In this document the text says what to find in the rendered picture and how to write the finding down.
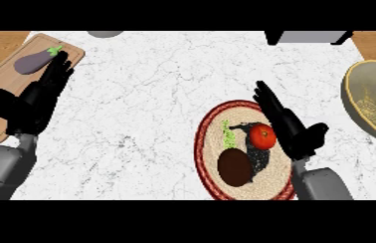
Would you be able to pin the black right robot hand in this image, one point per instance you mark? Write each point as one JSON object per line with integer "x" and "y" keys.
{"x": 290, "y": 127}

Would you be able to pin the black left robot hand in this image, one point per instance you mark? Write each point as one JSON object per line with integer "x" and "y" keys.
{"x": 42, "y": 91}

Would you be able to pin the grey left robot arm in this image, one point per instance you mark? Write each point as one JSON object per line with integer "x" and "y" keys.
{"x": 15, "y": 160}

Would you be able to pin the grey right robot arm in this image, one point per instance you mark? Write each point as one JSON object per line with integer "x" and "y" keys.
{"x": 318, "y": 184}

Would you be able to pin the red tomato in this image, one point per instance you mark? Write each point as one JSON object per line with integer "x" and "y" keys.
{"x": 263, "y": 136}

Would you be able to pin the round woven red-rimmed placemat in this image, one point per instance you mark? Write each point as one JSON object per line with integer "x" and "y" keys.
{"x": 216, "y": 147}

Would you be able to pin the olive yellow-rimmed bowl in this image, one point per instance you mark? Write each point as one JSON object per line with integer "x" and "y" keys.
{"x": 362, "y": 94}

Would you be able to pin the wooden cutting board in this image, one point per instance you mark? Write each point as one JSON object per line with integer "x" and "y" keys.
{"x": 30, "y": 67}

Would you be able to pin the purple eggplant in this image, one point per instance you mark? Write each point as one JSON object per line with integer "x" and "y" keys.
{"x": 33, "y": 62}

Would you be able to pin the grey round object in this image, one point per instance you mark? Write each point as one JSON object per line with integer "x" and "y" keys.
{"x": 105, "y": 34}

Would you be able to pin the grey appliance with black legs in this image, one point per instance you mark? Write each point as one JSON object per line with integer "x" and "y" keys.
{"x": 306, "y": 36}

